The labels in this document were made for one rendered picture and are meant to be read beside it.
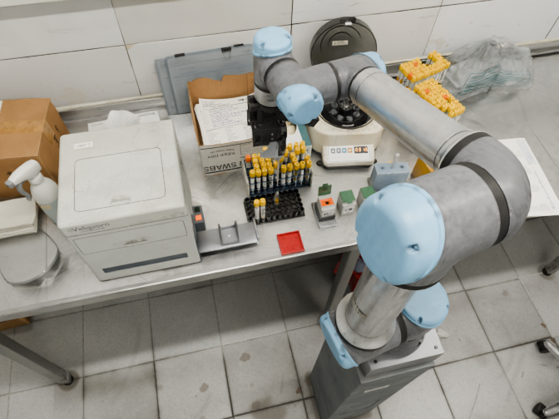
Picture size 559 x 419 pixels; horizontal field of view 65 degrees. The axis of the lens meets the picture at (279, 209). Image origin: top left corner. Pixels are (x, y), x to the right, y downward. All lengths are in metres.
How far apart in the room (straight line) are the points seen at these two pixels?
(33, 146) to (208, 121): 0.51
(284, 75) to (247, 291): 1.48
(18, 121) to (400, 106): 1.10
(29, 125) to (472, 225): 1.22
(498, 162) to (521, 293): 1.92
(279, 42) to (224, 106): 0.69
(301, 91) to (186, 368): 1.53
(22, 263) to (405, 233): 1.13
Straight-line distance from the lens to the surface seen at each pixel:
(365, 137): 1.43
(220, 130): 1.46
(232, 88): 1.55
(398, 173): 1.36
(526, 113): 1.86
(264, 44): 0.87
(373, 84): 0.81
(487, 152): 0.63
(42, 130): 1.44
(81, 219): 1.06
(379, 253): 0.56
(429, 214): 0.52
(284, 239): 1.29
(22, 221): 1.45
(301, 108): 0.80
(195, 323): 2.14
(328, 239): 1.31
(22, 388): 2.29
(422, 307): 0.94
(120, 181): 1.09
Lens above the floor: 2.02
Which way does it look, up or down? 58 degrees down
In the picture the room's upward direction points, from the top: 3 degrees clockwise
